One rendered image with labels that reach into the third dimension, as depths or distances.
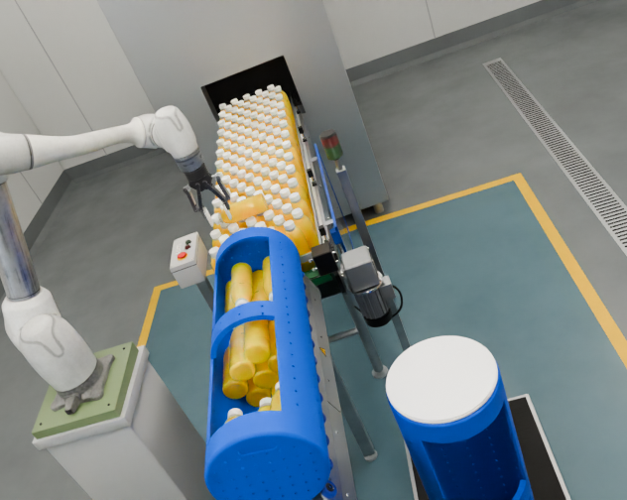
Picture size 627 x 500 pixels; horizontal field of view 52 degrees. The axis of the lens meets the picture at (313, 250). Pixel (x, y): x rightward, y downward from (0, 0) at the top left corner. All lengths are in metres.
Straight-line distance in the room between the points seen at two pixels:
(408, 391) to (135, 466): 1.01
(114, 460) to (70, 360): 0.38
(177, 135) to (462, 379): 1.14
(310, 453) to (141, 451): 0.83
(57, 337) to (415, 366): 1.05
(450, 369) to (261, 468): 0.52
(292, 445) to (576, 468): 1.47
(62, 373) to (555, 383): 1.94
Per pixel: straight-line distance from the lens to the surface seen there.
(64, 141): 2.00
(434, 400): 1.61
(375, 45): 6.38
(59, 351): 2.07
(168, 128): 2.11
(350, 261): 2.42
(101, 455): 2.25
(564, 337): 3.13
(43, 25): 6.68
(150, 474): 2.29
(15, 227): 2.15
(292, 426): 1.47
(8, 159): 1.92
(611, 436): 2.78
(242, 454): 1.49
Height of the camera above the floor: 2.24
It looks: 32 degrees down
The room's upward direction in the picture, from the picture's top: 23 degrees counter-clockwise
